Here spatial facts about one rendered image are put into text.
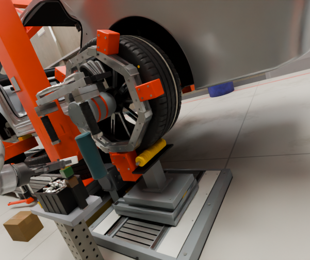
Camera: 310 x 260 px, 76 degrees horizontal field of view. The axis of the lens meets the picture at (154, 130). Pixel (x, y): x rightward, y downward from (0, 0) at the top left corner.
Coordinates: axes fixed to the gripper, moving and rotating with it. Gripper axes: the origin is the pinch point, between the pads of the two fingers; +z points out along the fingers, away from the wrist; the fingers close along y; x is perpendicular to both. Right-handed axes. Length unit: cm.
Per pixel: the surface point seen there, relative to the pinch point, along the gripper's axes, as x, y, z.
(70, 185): 10.8, 5.9, 2.4
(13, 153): -7, 244, 76
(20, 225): 51, 113, 21
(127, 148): 1.1, -3.9, 31.5
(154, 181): 27, 0, 55
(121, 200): 40, 30, 53
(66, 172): 4.8, 5.7, 1.3
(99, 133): -8.8, -13.0, 6.5
